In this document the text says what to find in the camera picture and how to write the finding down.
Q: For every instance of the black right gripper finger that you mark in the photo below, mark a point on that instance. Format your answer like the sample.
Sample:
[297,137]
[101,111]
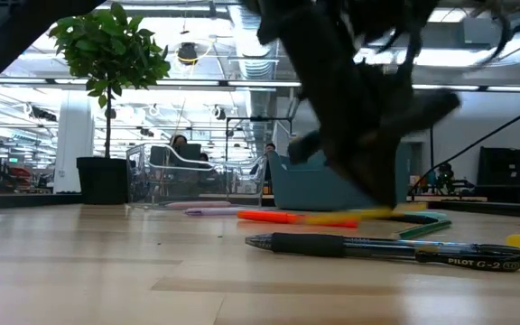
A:
[384,176]
[355,173]

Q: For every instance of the yellow pencil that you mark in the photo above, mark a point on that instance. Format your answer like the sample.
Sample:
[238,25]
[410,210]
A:
[373,213]

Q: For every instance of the green pencil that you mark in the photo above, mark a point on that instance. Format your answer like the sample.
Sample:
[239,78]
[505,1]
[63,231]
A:
[422,229]

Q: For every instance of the black Pilot gel pen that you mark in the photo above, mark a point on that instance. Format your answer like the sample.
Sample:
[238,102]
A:
[305,244]

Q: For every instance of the orange pen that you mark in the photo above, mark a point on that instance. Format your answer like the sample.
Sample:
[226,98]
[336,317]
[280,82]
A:
[264,217]

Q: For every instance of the translucent purple pen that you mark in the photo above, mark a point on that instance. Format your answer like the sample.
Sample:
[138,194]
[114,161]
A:
[210,211]

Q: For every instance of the pink pen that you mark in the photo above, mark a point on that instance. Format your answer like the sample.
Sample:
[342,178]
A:
[197,204]

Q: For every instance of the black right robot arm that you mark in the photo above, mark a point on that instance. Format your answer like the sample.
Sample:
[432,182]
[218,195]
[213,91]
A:
[368,13]

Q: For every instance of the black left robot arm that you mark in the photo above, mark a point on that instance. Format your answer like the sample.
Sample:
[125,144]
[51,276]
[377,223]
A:
[7,36]

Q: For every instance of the slim black pen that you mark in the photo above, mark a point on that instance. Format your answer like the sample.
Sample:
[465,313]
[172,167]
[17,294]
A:
[411,219]

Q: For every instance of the teal plastic bin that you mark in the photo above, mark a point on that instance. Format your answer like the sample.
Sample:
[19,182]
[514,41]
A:
[300,189]

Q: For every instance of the turquoise pen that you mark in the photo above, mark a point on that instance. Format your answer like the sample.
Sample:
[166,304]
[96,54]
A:
[436,215]

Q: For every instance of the person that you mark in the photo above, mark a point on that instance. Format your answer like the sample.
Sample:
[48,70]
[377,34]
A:
[179,141]
[270,147]

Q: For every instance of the black cabinet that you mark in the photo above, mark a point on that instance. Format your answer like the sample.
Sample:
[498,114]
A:
[508,176]

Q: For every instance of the clear plastic bin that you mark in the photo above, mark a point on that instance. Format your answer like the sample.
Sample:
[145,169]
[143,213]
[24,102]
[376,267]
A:
[197,180]

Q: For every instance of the black monitor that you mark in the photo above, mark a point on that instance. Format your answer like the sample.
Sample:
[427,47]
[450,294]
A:
[183,155]

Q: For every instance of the green potted plant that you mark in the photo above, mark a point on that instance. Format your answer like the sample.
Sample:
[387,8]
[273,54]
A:
[106,45]

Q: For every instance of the black ceiling camera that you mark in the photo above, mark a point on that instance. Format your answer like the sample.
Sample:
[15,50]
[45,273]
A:
[188,52]

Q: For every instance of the black aluminium table frame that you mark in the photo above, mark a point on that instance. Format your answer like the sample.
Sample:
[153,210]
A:
[25,201]

